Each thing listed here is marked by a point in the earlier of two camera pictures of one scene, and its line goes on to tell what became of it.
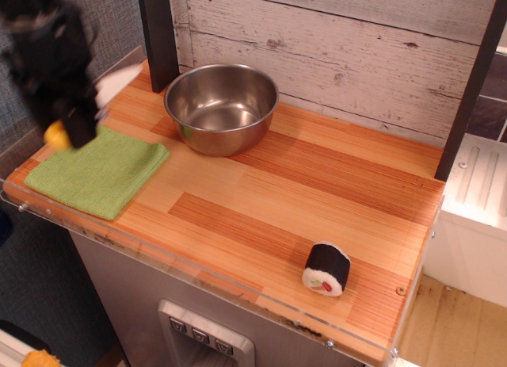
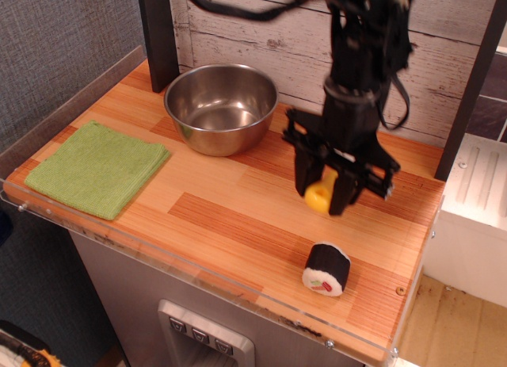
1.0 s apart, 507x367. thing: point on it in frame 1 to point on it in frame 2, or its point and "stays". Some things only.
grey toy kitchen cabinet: [163, 319] stays
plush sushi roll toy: [327, 269] stays
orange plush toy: [40, 358] stays
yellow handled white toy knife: [107, 86] to [318, 195]
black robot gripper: [51, 60] to [346, 131]
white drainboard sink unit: [469, 246] stays
